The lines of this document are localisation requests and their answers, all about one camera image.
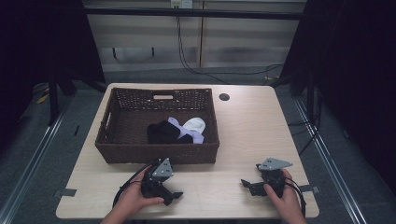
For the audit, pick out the white sock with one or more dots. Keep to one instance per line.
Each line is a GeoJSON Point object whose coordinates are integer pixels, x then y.
{"type": "Point", "coordinates": [196, 124]}

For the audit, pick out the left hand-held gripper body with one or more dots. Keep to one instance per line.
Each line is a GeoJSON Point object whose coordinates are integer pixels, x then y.
{"type": "Point", "coordinates": [155, 179]}

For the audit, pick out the metal floor rail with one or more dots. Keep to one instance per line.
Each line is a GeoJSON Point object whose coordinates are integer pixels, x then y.
{"type": "Point", "coordinates": [34, 155]}
{"type": "Point", "coordinates": [330, 158]}

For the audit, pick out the brown wicker basket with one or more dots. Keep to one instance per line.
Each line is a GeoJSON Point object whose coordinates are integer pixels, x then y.
{"type": "Point", "coordinates": [127, 124]}

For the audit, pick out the grey tape strip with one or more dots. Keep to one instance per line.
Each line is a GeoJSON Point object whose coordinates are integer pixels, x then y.
{"type": "Point", "coordinates": [309, 188]}
{"type": "Point", "coordinates": [67, 192]}

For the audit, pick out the black curtain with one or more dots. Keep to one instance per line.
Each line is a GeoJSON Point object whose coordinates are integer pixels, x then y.
{"type": "Point", "coordinates": [40, 46]}
{"type": "Point", "coordinates": [351, 62]}

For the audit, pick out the lavender sock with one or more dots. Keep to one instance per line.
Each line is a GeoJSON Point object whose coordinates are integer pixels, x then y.
{"type": "Point", "coordinates": [190, 133]}

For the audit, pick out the person's left hand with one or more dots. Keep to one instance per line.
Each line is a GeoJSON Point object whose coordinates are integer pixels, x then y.
{"type": "Point", "coordinates": [134, 196]}

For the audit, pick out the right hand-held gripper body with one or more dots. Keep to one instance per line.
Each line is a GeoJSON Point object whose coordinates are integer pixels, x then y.
{"type": "Point", "coordinates": [274, 177]}

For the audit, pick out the yellow floor item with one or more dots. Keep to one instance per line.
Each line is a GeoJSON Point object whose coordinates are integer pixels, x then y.
{"type": "Point", "coordinates": [42, 98]}

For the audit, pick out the black wall bracket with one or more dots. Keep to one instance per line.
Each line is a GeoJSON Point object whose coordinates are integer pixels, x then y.
{"type": "Point", "coordinates": [134, 56]}

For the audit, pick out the person's right hand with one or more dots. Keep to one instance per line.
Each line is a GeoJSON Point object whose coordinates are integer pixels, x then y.
{"type": "Point", "coordinates": [286, 199]}

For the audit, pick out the black metal stand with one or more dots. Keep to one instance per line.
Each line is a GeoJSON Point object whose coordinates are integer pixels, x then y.
{"type": "Point", "coordinates": [53, 102]}

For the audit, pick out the black sock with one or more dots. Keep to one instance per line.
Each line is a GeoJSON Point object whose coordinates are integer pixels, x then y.
{"type": "Point", "coordinates": [162, 132]}

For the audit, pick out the black horizontal bar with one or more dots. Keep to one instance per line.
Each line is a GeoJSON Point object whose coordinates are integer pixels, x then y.
{"type": "Point", "coordinates": [193, 13]}

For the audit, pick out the white wall power outlet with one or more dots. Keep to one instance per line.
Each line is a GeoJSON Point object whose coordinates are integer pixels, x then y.
{"type": "Point", "coordinates": [182, 3]}

